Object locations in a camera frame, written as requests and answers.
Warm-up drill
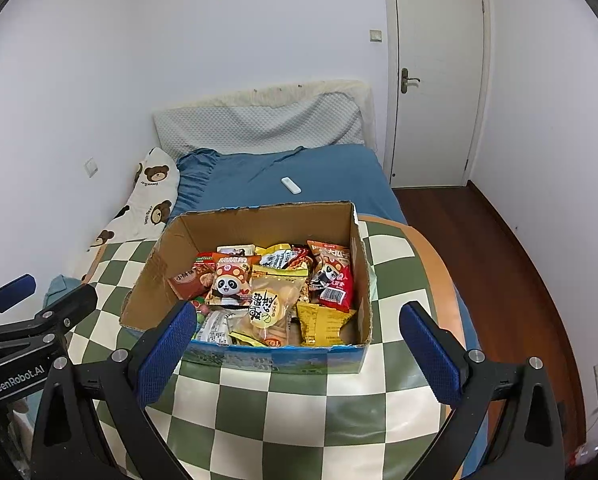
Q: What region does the bear print pillow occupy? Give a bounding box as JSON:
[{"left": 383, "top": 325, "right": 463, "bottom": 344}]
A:
[{"left": 80, "top": 147, "right": 181, "bottom": 282}]

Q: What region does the light blue cloth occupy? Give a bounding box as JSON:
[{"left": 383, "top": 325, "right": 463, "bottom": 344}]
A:
[{"left": 45, "top": 274, "right": 83, "bottom": 307}]

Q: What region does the metal door handle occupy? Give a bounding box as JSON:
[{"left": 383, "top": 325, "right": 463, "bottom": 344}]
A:
[{"left": 400, "top": 67, "right": 421, "bottom": 95}]

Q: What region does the orange panda snack packet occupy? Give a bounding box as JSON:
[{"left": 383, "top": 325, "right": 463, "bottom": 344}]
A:
[{"left": 205, "top": 255, "right": 260, "bottom": 309}]

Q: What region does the white door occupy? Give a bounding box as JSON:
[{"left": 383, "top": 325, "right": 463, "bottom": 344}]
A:
[{"left": 382, "top": 0, "right": 494, "bottom": 189}]

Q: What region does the clear beige snack packet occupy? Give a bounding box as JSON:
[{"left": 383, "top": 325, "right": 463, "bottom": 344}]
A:
[{"left": 233, "top": 269, "right": 310, "bottom": 349}]

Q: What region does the red panda snack packet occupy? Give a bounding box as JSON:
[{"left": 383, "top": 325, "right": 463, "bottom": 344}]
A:
[{"left": 307, "top": 240, "right": 355, "bottom": 311}]

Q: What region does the white quilted cushion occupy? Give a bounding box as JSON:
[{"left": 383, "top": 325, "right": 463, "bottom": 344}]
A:
[{"left": 152, "top": 79, "right": 378, "bottom": 164}]

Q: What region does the blue bed sheet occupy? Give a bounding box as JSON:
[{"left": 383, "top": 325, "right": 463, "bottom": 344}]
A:
[{"left": 168, "top": 143, "right": 482, "bottom": 466}]

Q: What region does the gold snack packet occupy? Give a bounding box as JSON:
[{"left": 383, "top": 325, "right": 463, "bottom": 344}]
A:
[{"left": 296, "top": 300, "right": 358, "bottom": 347}]

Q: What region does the green white checkered mat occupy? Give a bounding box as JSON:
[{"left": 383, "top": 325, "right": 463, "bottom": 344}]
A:
[{"left": 65, "top": 214, "right": 460, "bottom": 480}]

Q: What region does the cardboard box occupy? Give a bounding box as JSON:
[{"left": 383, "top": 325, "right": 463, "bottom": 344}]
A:
[{"left": 120, "top": 201, "right": 378, "bottom": 376}]

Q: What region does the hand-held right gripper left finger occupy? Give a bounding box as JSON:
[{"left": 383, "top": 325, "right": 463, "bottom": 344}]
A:
[{"left": 29, "top": 300, "right": 198, "bottom": 480}]

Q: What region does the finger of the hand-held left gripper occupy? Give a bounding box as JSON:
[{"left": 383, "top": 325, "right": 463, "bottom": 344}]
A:
[
  {"left": 0, "top": 273, "right": 38, "bottom": 330},
  {"left": 9, "top": 283, "right": 100, "bottom": 335}
]

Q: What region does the yellow white-label snack packet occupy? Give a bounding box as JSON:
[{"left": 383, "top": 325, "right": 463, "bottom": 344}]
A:
[{"left": 255, "top": 243, "right": 313, "bottom": 269}]

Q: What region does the white green snack packet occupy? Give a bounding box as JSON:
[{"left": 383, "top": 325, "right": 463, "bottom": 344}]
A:
[{"left": 193, "top": 309, "right": 246, "bottom": 346}]

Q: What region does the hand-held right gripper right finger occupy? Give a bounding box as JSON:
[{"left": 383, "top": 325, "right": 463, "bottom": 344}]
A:
[{"left": 399, "top": 301, "right": 568, "bottom": 480}]

